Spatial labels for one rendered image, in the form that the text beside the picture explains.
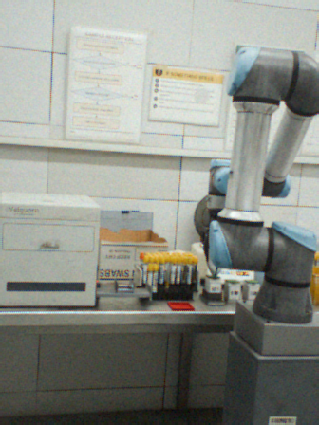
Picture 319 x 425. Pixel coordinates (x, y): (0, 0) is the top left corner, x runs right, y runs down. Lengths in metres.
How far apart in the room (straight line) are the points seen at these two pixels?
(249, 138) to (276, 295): 0.39
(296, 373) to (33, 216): 0.81
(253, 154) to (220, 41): 1.08
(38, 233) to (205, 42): 1.12
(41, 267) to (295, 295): 0.70
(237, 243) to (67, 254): 0.52
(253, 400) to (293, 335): 0.19
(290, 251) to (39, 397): 1.39
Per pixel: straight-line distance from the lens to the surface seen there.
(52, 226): 1.74
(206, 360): 2.66
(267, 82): 1.49
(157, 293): 1.92
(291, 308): 1.55
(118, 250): 2.08
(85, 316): 1.76
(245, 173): 1.49
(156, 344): 2.57
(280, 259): 1.52
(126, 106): 2.38
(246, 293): 2.00
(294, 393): 1.59
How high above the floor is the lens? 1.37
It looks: 8 degrees down
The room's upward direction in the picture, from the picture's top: 4 degrees clockwise
